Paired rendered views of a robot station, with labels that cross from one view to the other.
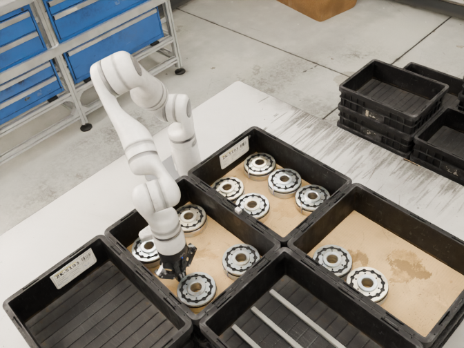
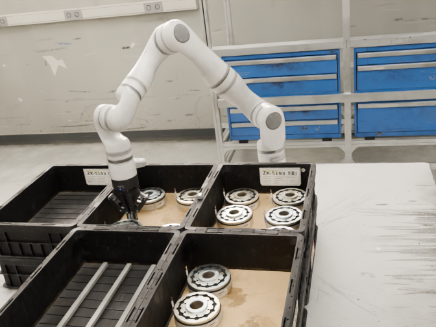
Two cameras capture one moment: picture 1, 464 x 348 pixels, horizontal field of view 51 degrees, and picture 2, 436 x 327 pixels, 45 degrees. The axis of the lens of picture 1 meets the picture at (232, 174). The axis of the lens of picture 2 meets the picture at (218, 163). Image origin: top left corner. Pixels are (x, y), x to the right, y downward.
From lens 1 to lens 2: 1.16 m
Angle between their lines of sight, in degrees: 49
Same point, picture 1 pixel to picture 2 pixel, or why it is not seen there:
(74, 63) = (361, 117)
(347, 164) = (405, 270)
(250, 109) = (398, 186)
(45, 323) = (64, 198)
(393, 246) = (274, 315)
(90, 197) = not seen: hidden behind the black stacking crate
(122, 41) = (422, 118)
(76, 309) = (81, 202)
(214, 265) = not seen: hidden behind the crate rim
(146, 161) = (120, 90)
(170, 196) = (109, 117)
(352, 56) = not seen: outside the picture
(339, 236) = (253, 277)
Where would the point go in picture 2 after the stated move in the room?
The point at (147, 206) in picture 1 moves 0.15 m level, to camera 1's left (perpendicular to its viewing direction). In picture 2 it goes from (95, 117) to (72, 108)
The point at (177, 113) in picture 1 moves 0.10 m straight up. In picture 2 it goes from (257, 118) to (255, 88)
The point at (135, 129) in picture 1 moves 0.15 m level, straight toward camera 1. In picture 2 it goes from (137, 69) to (94, 84)
